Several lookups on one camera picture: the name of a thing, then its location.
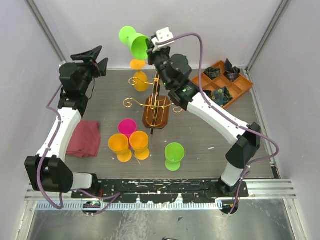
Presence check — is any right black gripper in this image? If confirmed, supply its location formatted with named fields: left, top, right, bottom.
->
left=145, top=38, right=172, bottom=89

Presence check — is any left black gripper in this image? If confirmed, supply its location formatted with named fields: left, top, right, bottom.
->
left=71, top=45, right=110, bottom=94

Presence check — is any orange wine glass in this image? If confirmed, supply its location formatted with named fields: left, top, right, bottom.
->
left=130, top=59, right=149, bottom=92
left=129, top=131, right=150, bottom=161
left=108, top=133, right=132, bottom=163

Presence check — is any green wine glass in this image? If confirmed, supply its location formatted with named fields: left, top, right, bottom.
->
left=164, top=142, right=185, bottom=172
left=118, top=25, right=149, bottom=61

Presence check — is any pink wine glass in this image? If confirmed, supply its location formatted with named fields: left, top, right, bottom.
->
left=118, top=118, right=137, bottom=139

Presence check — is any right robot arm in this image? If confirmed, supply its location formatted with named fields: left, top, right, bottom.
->
left=145, top=36, right=261, bottom=197

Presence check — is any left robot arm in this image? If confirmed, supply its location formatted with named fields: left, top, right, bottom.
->
left=24, top=45, right=109, bottom=198

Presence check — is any green wine glass front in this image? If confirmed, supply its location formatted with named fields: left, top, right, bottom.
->
left=164, top=142, right=185, bottom=172

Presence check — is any dark green folded tie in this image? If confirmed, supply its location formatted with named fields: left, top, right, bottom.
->
left=204, top=66, right=221, bottom=80

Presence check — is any wooden compartment tray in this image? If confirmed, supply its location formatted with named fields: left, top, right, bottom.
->
left=191, top=60, right=253, bottom=109

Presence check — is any red cloth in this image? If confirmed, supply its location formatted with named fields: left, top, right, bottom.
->
left=66, top=120, right=101, bottom=158

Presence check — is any black patterned folded tie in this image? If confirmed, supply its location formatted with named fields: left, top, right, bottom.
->
left=224, top=58, right=241, bottom=82

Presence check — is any blue floral folded tie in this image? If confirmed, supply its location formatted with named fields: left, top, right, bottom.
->
left=211, top=86, right=233, bottom=108

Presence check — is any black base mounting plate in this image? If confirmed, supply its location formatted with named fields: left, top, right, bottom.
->
left=71, top=178, right=251, bottom=205

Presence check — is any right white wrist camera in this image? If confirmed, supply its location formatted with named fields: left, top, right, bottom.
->
left=151, top=27, right=175, bottom=53

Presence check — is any gold wire wine glass rack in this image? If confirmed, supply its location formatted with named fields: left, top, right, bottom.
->
left=122, top=73, right=174, bottom=135

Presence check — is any grey cable duct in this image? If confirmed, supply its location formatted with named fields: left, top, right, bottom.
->
left=36, top=201, right=224, bottom=211

